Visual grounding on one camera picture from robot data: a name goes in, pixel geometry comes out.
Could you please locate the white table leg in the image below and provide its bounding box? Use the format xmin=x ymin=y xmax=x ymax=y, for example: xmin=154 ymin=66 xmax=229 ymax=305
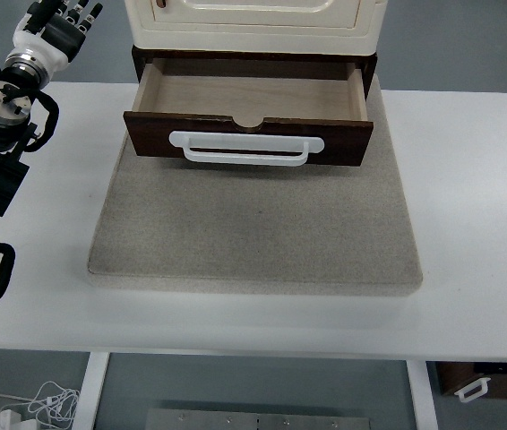
xmin=406 ymin=360 xmax=439 ymax=430
xmin=72 ymin=352 xmax=110 ymax=430

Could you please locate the cream upper cabinet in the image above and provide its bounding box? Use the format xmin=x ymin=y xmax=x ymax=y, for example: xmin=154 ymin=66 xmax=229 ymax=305
xmin=125 ymin=0 xmax=388 ymax=56

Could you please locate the white right table leg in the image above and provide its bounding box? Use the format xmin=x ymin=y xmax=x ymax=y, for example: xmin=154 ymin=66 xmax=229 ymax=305
xmin=406 ymin=360 xmax=439 ymax=430

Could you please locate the spare dark wooden drawer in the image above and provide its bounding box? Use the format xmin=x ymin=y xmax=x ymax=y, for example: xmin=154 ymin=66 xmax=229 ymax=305
xmin=435 ymin=362 xmax=507 ymax=403

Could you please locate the white cable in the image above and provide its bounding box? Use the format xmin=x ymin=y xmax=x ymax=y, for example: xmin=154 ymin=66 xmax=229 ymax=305
xmin=0 ymin=381 xmax=82 ymax=430

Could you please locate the white spare drawer handle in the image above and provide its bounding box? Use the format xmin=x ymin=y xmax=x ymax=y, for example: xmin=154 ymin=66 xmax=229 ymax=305
xmin=454 ymin=377 xmax=491 ymax=403

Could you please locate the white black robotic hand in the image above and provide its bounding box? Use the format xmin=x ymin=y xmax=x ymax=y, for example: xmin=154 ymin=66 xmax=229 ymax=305
xmin=5 ymin=1 xmax=103 ymax=75

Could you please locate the white left table leg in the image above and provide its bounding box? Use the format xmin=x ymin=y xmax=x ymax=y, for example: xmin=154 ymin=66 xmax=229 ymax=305
xmin=72 ymin=352 xmax=110 ymax=430

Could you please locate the white power adapter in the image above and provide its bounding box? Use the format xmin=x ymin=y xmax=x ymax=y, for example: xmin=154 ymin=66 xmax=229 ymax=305
xmin=0 ymin=409 xmax=39 ymax=430

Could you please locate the beige fabric mat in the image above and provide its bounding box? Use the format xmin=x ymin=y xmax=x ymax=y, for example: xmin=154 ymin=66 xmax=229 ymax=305
xmin=88 ymin=82 xmax=423 ymax=296

